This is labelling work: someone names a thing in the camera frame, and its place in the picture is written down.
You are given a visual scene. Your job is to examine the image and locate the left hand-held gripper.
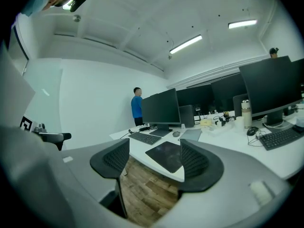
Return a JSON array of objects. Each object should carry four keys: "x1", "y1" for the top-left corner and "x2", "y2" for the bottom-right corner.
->
[{"x1": 19, "y1": 114, "x2": 72, "y2": 151}]

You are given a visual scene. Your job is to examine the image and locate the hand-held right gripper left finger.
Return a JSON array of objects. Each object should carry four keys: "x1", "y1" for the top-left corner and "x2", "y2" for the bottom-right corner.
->
[{"x1": 60, "y1": 138, "x2": 131, "y2": 219}]

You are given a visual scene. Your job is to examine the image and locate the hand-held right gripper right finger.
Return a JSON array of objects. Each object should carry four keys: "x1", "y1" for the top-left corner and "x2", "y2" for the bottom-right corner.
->
[{"x1": 152, "y1": 138, "x2": 293, "y2": 228}]

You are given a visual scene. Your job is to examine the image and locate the black mouse pad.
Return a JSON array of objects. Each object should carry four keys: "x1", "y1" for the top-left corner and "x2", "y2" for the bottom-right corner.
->
[{"x1": 145, "y1": 141, "x2": 183, "y2": 174}]

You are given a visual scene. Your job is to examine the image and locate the white desk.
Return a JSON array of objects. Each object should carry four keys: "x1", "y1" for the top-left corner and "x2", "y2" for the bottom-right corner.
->
[{"x1": 109, "y1": 108, "x2": 304, "y2": 183}]

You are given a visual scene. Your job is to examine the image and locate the grey mouse pad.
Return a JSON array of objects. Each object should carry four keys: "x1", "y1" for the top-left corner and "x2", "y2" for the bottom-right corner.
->
[{"x1": 180, "y1": 128, "x2": 203, "y2": 142}]

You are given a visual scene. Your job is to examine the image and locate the black desk gadgets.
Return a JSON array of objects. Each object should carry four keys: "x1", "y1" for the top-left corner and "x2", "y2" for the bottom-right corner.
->
[{"x1": 213, "y1": 111, "x2": 236, "y2": 127}]

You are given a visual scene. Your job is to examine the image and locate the black keyboard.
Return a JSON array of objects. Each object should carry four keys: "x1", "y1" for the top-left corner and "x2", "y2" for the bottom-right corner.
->
[
  {"x1": 128, "y1": 132, "x2": 162, "y2": 145},
  {"x1": 258, "y1": 126, "x2": 304, "y2": 151}
]

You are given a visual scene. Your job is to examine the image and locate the white tray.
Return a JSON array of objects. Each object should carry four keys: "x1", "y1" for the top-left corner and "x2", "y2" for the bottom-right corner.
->
[{"x1": 201, "y1": 122, "x2": 236, "y2": 136}]

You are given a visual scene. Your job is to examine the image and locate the white cup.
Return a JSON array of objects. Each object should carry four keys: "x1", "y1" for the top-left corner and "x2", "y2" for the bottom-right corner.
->
[{"x1": 235, "y1": 115, "x2": 245, "y2": 133}]

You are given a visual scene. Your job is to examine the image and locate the black computer monitor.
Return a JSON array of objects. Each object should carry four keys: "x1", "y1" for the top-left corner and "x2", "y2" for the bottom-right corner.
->
[
  {"x1": 290, "y1": 57, "x2": 304, "y2": 99},
  {"x1": 176, "y1": 84, "x2": 216, "y2": 116},
  {"x1": 210, "y1": 72, "x2": 249, "y2": 113},
  {"x1": 141, "y1": 87, "x2": 181, "y2": 138},
  {"x1": 238, "y1": 55, "x2": 304, "y2": 126}
]

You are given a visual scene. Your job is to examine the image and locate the steel and beige thermos bottle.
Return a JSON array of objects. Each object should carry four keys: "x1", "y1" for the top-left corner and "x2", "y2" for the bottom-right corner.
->
[{"x1": 241, "y1": 99, "x2": 253, "y2": 129}]

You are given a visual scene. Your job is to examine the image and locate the grey chair back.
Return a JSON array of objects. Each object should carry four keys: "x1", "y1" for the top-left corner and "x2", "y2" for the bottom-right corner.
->
[{"x1": 232, "y1": 93, "x2": 249, "y2": 118}]

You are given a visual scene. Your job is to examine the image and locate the long ceiling light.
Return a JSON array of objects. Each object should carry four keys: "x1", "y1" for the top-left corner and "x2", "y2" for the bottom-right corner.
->
[
  {"x1": 228, "y1": 19, "x2": 258, "y2": 29},
  {"x1": 169, "y1": 34, "x2": 203, "y2": 55}
]

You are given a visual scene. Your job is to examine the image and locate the black mouse cable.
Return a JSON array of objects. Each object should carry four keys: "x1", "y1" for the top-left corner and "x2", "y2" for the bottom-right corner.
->
[{"x1": 247, "y1": 129, "x2": 266, "y2": 148}]

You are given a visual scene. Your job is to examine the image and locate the white cable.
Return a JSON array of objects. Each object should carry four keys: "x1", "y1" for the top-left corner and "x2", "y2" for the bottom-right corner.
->
[{"x1": 262, "y1": 117, "x2": 294, "y2": 129}]

